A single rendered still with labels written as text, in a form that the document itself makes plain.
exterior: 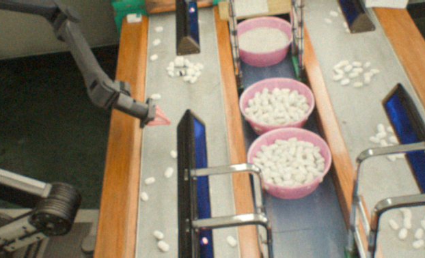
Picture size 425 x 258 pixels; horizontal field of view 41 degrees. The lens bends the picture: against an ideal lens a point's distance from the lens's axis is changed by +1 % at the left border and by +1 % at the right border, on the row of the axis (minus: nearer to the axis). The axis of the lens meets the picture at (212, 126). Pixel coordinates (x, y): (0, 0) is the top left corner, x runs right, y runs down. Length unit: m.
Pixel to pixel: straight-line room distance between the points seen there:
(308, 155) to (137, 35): 1.02
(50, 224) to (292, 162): 0.79
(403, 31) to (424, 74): 0.29
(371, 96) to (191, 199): 1.01
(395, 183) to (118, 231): 0.85
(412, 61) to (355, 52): 0.22
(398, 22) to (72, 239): 1.53
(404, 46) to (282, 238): 0.97
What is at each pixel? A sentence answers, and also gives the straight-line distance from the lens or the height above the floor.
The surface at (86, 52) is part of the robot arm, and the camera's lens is 1.95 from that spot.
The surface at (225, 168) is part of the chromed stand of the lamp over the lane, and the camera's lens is 1.31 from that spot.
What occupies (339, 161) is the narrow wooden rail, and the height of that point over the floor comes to 0.76.
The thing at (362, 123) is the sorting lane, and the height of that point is 0.74.
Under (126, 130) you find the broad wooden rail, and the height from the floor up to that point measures 0.76.
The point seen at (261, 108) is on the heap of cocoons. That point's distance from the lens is 2.04.
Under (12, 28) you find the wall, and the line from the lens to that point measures 3.76.
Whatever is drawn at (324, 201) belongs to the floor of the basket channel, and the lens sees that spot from 1.82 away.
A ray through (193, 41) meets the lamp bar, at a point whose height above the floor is 1.08.
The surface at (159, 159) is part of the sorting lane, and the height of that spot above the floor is 0.74.
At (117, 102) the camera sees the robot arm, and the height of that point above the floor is 0.95.
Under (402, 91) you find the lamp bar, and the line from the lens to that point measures 1.53.
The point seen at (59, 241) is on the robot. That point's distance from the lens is 2.14.
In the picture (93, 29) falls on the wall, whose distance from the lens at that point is 3.67.
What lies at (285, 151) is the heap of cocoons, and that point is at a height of 0.74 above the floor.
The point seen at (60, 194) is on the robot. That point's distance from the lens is 1.84.
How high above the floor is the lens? 2.07
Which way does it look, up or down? 42 degrees down
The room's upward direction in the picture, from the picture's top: 9 degrees counter-clockwise
